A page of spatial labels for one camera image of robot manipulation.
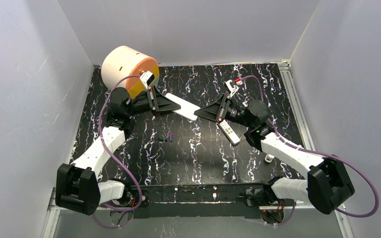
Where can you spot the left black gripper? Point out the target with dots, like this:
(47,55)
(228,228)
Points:
(154,100)

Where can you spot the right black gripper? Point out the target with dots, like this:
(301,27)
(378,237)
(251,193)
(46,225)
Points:
(222,108)

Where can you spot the white remote with buttons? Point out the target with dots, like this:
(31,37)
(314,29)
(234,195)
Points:
(187,109)

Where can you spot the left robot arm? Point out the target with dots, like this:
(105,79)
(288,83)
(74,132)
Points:
(77,187)

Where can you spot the round three-colour drawer box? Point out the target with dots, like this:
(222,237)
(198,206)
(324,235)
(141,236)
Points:
(123,66)

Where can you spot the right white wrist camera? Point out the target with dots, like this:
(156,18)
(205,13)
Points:
(232,86)

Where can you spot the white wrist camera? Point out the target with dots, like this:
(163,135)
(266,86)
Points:
(146,78)
(232,86)

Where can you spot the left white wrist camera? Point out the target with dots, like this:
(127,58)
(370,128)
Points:
(146,78)

